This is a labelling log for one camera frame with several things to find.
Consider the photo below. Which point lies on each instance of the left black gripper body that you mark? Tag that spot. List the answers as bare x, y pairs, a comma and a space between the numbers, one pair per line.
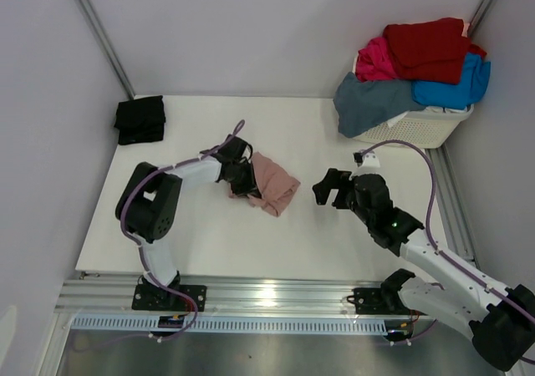
226, 180

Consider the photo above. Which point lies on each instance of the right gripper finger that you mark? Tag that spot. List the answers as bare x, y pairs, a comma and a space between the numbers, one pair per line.
334, 179
340, 198

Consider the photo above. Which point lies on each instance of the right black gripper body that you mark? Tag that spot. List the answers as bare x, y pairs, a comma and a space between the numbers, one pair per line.
361, 212

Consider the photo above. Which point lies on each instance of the pink t shirt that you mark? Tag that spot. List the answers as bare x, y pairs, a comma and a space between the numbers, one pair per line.
275, 186

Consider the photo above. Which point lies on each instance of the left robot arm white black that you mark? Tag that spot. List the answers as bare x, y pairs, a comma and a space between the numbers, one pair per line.
147, 207

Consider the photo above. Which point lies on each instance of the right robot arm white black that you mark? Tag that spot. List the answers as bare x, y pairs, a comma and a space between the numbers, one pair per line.
496, 318

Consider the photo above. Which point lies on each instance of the grey blue t shirt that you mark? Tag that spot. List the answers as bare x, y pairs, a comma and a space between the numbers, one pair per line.
363, 105

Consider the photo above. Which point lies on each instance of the white laundry basket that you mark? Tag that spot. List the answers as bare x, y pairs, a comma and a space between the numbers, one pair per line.
424, 129

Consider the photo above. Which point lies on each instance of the folded black t shirt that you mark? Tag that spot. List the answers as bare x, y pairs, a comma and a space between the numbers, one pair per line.
141, 120

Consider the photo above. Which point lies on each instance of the white t shirt in basket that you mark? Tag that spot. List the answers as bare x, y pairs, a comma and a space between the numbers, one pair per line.
445, 110

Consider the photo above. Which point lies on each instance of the magenta t shirt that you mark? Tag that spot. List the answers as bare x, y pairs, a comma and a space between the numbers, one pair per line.
373, 62

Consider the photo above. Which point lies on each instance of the dark red t shirt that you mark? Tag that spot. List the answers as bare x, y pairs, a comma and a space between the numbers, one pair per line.
433, 51

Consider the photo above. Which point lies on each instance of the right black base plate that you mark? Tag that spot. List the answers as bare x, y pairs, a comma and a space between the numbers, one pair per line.
374, 301

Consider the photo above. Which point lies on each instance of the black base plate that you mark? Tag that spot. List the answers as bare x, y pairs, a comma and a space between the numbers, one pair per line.
148, 297
374, 301

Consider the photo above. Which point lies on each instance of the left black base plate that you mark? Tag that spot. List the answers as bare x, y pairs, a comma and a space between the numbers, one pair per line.
148, 297

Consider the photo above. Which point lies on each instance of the white slotted cable duct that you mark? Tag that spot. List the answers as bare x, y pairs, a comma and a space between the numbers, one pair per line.
221, 324

